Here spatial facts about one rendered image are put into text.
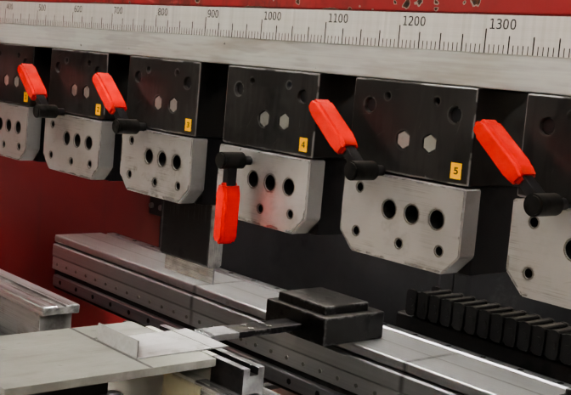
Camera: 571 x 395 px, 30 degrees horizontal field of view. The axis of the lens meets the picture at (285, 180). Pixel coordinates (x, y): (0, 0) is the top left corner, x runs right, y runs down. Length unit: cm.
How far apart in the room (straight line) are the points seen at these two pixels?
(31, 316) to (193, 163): 48
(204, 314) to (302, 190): 63
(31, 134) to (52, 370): 49
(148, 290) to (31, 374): 66
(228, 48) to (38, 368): 40
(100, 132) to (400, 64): 52
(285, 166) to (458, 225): 23
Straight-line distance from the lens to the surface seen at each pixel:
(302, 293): 146
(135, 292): 183
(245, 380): 122
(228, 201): 111
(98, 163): 139
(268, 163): 111
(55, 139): 149
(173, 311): 173
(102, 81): 132
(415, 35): 97
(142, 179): 130
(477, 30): 93
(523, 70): 90
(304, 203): 107
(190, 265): 130
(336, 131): 98
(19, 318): 164
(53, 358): 121
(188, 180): 122
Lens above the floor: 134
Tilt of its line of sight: 6 degrees down
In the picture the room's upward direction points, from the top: 5 degrees clockwise
